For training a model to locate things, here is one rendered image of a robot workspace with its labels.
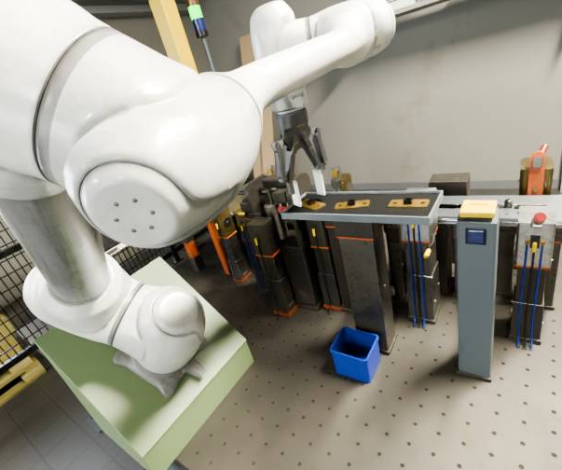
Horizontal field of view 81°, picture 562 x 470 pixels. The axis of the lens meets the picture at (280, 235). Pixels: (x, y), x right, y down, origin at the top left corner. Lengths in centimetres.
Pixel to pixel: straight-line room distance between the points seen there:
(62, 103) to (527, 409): 99
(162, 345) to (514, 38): 336
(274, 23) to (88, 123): 58
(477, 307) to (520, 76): 289
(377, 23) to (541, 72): 289
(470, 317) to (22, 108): 85
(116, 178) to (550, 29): 347
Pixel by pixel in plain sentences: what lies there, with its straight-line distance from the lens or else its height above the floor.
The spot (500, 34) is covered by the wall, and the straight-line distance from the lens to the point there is 357.
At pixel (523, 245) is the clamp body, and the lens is 96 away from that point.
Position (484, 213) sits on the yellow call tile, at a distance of 75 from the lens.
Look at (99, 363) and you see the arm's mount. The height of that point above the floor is 96.
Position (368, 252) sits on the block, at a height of 105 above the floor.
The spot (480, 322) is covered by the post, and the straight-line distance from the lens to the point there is 90.
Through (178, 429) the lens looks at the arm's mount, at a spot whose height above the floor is 76.
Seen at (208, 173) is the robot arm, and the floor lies 144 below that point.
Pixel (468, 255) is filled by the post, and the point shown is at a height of 106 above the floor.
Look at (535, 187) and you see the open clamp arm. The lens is 124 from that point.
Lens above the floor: 149
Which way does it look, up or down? 25 degrees down
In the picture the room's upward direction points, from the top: 16 degrees counter-clockwise
